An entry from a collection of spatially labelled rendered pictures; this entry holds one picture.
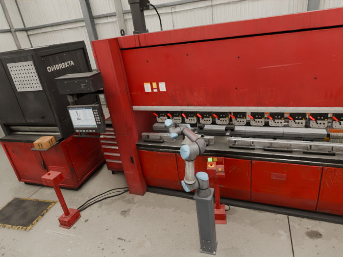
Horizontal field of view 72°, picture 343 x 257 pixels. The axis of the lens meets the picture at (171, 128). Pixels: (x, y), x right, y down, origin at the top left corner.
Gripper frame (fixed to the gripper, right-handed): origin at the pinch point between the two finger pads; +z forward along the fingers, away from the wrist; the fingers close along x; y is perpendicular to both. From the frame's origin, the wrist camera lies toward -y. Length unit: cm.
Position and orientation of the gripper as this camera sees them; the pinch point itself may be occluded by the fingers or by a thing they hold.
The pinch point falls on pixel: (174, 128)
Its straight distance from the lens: 266.7
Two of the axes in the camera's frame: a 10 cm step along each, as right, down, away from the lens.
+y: 9.4, 1.7, -3.0
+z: 2.6, 1.9, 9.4
